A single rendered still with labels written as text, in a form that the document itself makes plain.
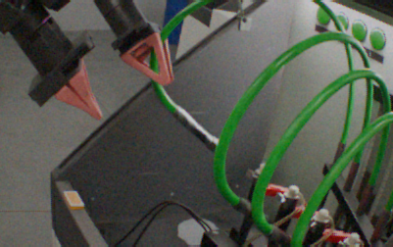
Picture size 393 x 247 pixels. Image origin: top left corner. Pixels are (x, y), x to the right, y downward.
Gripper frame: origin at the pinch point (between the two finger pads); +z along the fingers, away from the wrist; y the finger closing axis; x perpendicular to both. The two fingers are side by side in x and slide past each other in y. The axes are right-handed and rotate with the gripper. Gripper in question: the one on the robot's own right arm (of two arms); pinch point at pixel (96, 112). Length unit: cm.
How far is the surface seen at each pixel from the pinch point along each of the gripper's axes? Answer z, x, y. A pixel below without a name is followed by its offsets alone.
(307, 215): 15.9, -19.7, 12.9
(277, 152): 12.0, -11.9, 14.3
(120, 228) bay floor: 35, 32, -21
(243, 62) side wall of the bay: 26, 42, 23
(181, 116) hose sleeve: 14.9, 15.8, 6.8
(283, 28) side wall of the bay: 26, 45, 36
